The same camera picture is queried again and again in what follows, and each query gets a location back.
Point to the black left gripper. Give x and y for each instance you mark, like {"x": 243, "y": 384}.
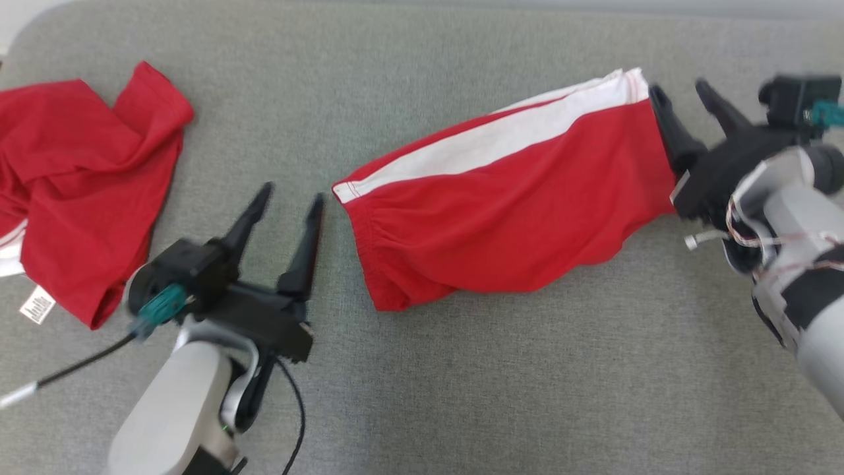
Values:
{"x": 264, "y": 320}

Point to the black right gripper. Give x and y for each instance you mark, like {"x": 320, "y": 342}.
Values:
{"x": 722, "y": 171}

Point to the red basketball jersey white trim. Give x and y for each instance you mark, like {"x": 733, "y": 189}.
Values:
{"x": 86, "y": 198}

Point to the red shorts white stripe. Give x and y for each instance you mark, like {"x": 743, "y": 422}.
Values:
{"x": 494, "y": 218}

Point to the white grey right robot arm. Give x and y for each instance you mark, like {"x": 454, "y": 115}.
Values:
{"x": 801, "y": 218}

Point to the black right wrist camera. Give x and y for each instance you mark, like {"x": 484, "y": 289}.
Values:
{"x": 791, "y": 99}

